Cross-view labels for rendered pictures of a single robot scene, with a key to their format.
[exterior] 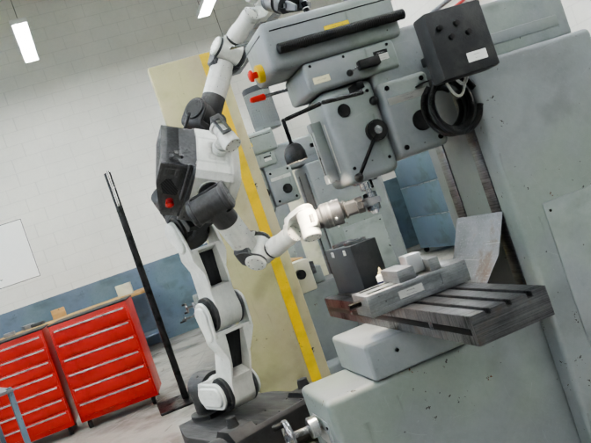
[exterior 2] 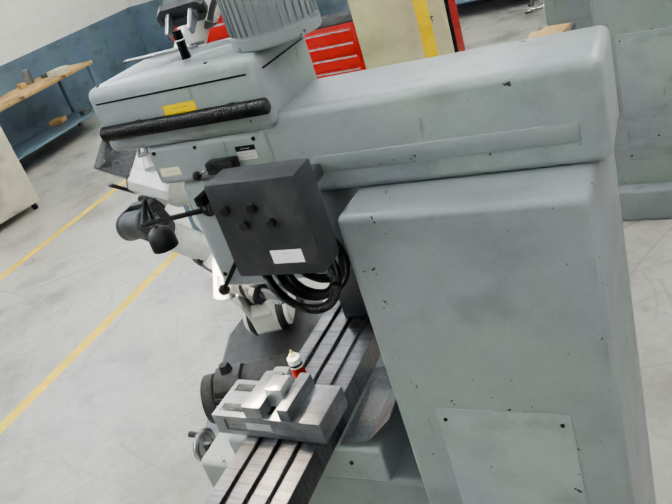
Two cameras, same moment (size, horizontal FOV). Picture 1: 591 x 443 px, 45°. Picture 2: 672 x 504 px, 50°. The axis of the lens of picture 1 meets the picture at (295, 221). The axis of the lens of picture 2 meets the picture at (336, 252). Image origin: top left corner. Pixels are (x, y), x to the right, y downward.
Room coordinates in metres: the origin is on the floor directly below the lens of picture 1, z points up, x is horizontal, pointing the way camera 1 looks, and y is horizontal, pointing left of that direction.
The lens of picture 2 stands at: (1.40, -1.63, 2.15)
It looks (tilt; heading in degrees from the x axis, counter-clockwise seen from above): 27 degrees down; 46
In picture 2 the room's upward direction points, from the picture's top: 19 degrees counter-clockwise
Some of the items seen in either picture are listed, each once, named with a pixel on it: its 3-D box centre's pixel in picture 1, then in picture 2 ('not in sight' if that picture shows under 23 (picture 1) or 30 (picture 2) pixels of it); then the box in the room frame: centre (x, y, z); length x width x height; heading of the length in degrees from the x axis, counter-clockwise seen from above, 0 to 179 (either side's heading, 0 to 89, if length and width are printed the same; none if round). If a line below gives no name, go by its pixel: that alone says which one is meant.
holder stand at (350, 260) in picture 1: (355, 265); (359, 272); (2.88, -0.17, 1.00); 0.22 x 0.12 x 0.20; 25
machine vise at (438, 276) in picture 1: (408, 281); (277, 404); (2.30, -0.28, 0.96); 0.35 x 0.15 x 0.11; 103
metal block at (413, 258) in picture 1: (412, 263); (280, 390); (2.31, -0.31, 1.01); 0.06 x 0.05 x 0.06; 13
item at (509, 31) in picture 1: (456, 46); (412, 119); (2.59, -0.75, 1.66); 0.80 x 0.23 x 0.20; 105
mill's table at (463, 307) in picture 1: (412, 304); (311, 403); (2.41, -0.28, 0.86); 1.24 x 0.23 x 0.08; 15
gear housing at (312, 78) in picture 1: (340, 75); (232, 138); (2.47, -0.31, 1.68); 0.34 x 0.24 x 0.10; 105
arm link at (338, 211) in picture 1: (346, 209); (255, 284); (2.46, -0.18, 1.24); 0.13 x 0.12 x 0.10; 177
